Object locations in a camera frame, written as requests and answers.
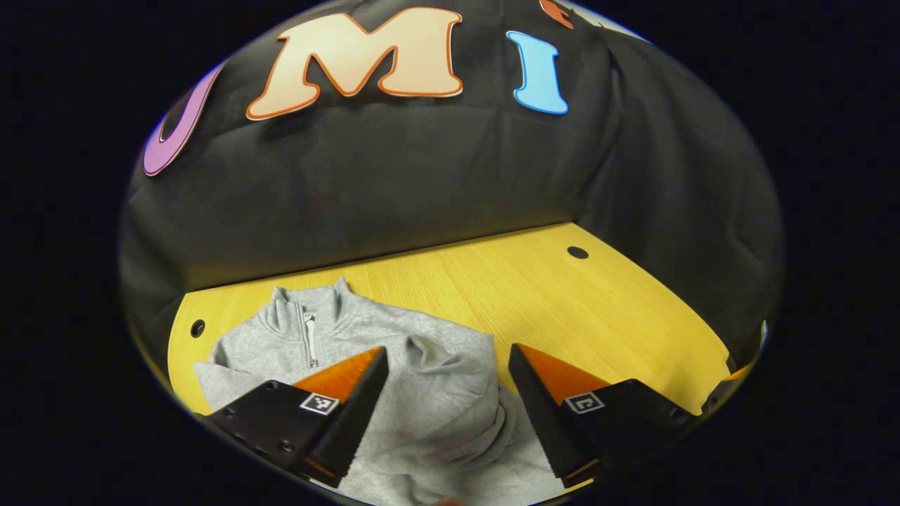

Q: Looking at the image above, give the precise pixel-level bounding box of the black backdrop cloth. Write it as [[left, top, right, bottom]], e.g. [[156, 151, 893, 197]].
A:
[[120, 0, 785, 366]]

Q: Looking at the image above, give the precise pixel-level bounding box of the grey zip sweatshirt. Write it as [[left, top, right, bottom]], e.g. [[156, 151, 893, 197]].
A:
[[193, 276, 563, 506]]

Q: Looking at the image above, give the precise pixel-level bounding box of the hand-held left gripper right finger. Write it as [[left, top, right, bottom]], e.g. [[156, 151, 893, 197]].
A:
[[508, 343, 693, 489]]

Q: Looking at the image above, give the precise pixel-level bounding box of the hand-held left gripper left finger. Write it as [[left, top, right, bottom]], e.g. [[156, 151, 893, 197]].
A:
[[204, 344, 391, 489]]

